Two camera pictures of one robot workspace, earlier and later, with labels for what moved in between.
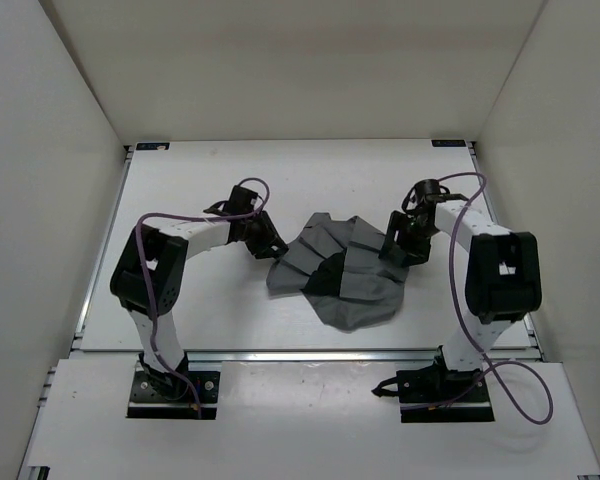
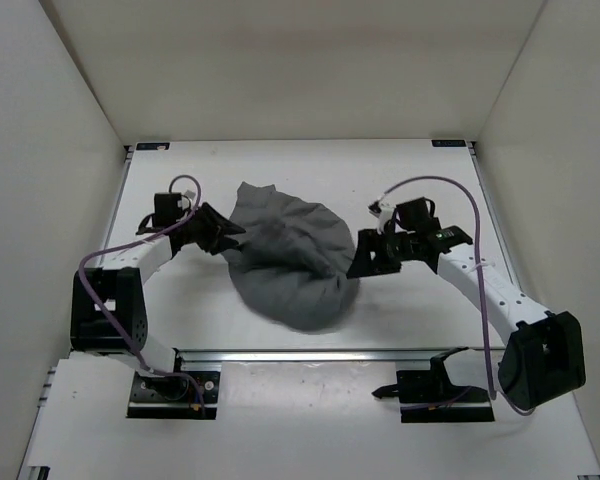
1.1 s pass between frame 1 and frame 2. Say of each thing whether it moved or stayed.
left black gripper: moved
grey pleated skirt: moved
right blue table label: stayed
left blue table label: stayed
